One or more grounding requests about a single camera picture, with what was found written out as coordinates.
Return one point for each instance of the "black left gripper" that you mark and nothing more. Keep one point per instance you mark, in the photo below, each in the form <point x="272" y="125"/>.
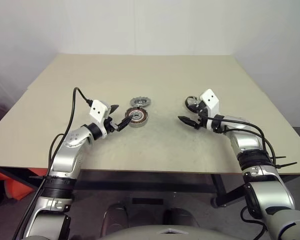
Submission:
<point x="112" y="125"/>

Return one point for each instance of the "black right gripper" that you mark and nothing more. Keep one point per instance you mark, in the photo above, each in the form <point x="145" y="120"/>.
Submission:
<point x="199" y="111"/>

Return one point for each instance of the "motor stator with copper windings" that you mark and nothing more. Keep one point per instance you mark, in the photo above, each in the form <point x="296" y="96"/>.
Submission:
<point x="141" y="115"/>

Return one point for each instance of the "grey gear disc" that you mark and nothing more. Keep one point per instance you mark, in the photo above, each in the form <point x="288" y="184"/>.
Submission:
<point x="140" y="102"/>

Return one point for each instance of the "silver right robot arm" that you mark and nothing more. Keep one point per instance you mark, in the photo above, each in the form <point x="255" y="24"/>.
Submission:
<point x="247" y="145"/>

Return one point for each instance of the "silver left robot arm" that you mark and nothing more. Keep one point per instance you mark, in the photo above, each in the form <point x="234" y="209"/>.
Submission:
<point x="65" y="155"/>

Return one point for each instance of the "black table caster wheel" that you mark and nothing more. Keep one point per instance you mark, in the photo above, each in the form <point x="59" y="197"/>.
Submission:
<point x="218" y="202"/>

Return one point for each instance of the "black zip tie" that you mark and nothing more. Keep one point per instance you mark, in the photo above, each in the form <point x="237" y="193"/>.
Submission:
<point x="280" y="157"/>
<point x="287" y="165"/>

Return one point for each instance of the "dark rounded shape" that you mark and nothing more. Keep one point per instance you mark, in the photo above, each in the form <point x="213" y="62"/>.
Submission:
<point x="116" y="217"/>
<point x="180" y="217"/>

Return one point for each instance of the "grey robot torso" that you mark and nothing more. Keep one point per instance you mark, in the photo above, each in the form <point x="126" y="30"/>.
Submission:
<point x="140" y="233"/>

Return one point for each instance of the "orange object under table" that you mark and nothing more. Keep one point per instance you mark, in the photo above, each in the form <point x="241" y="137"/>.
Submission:
<point x="15" y="190"/>

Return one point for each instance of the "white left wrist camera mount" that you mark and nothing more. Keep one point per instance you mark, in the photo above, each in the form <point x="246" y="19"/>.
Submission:
<point x="98" y="110"/>

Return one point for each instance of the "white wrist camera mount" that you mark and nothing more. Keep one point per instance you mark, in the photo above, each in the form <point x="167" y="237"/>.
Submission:
<point x="210" y="100"/>
<point x="98" y="110"/>

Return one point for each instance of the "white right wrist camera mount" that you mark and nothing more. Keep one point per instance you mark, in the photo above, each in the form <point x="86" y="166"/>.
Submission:
<point x="210" y="100"/>

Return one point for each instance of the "black metal table frame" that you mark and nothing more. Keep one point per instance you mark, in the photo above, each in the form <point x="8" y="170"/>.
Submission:
<point x="140" y="182"/>

